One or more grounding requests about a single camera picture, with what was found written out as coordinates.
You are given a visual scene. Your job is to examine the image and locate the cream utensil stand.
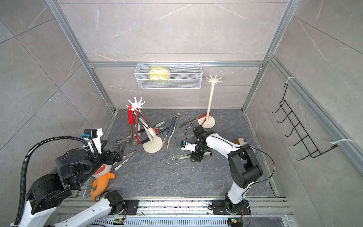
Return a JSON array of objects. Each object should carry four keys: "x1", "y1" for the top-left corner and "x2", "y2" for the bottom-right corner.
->
[
  {"x1": 198, "y1": 75, "x2": 222, "y2": 129},
  {"x1": 128, "y1": 97, "x2": 163, "y2": 153}
]

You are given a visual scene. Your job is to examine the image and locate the red handled steel tongs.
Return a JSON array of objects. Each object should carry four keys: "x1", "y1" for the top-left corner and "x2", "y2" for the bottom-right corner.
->
[{"x1": 179, "y1": 114, "x2": 206, "y2": 128}]

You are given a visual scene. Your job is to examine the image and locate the long steel white tongs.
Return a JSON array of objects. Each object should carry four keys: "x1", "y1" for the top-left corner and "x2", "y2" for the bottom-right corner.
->
[{"x1": 135, "y1": 109, "x2": 159, "y2": 138}]

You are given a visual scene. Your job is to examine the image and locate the red sleeved steel tongs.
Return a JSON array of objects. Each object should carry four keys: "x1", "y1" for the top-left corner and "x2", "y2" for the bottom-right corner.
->
[{"x1": 127, "y1": 105, "x2": 136, "y2": 146}]

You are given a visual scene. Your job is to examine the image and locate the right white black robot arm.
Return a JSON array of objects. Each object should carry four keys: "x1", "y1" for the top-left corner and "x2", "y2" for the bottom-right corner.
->
[{"x1": 181, "y1": 126, "x2": 263, "y2": 214}]

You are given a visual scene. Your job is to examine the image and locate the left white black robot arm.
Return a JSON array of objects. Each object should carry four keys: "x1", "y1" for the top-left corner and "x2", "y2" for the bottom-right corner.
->
[{"x1": 11, "y1": 136, "x2": 123, "y2": 227}]

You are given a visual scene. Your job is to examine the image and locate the slim white tipped tongs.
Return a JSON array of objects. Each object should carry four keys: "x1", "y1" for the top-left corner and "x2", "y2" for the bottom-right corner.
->
[{"x1": 114, "y1": 150, "x2": 138, "y2": 171}]

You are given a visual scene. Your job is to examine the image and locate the red pink paw tongs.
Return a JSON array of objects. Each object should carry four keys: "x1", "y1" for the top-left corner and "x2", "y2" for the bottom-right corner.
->
[{"x1": 115, "y1": 137, "x2": 130, "y2": 143}]

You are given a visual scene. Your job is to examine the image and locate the black tipped steel tongs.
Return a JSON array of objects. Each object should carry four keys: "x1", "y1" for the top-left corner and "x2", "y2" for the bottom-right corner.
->
[{"x1": 140, "y1": 127, "x2": 170, "y2": 144}]

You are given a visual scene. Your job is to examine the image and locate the orange monster plush toy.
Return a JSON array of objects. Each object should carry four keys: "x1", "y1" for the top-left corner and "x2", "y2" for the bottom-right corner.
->
[{"x1": 90, "y1": 164, "x2": 115, "y2": 201}]

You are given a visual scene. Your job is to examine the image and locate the brown white plush toy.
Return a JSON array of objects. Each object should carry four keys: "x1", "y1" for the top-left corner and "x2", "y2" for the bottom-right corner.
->
[{"x1": 233, "y1": 137, "x2": 247, "y2": 146}]

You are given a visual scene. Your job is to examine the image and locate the yellow packet in basket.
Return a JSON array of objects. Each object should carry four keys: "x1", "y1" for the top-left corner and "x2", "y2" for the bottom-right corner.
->
[{"x1": 148, "y1": 67, "x2": 171, "y2": 81}]

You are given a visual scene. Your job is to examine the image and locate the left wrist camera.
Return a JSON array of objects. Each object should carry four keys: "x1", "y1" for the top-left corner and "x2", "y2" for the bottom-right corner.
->
[{"x1": 82, "y1": 128, "x2": 103, "y2": 158}]

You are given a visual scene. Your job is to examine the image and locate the blue handled cream tongs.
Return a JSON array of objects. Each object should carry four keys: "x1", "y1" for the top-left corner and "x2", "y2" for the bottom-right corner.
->
[{"x1": 162, "y1": 117, "x2": 177, "y2": 147}]

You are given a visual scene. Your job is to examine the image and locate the steel tongs with ring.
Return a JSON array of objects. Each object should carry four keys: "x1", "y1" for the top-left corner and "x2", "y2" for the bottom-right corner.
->
[{"x1": 155, "y1": 113, "x2": 180, "y2": 128}]

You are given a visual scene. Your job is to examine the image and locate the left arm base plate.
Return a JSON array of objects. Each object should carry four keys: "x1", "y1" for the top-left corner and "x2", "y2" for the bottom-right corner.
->
[{"x1": 111, "y1": 200, "x2": 140, "y2": 215}]

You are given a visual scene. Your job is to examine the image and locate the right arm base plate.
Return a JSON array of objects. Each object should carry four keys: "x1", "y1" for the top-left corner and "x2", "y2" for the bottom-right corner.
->
[{"x1": 208, "y1": 200, "x2": 251, "y2": 215}]

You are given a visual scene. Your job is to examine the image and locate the white wire mesh basket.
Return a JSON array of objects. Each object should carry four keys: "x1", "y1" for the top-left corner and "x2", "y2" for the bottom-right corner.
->
[{"x1": 134, "y1": 63, "x2": 203, "y2": 89}]

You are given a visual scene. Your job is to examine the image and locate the black wire wall hook rack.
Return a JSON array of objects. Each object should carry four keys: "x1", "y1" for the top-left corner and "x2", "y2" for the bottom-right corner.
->
[{"x1": 271, "y1": 84, "x2": 338, "y2": 161}]

